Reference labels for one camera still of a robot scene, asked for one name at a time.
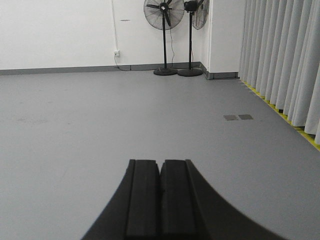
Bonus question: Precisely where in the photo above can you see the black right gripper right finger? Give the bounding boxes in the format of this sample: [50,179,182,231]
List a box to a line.
[160,159,282,240]

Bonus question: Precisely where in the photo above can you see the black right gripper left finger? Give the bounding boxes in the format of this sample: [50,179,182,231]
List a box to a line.
[83,159,160,240]

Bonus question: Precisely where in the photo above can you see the grey floor hatch plates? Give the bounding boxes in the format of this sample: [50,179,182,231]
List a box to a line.
[223,114,253,121]

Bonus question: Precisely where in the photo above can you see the grey pleated curtain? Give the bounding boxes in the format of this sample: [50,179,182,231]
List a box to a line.
[239,0,320,147]

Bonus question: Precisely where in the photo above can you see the black fan power cable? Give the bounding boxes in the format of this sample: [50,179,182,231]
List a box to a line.
[114,29,176,71]

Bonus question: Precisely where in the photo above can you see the black pedestal fan left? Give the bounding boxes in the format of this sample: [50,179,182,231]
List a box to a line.
[143,0,185,76]

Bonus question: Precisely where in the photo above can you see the black pedestal fan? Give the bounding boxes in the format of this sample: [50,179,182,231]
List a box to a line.
[143,0,185,76]
[177,0,210,77]

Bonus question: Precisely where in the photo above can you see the black pedestal fan right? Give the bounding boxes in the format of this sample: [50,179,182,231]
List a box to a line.
[177,0,210,77]

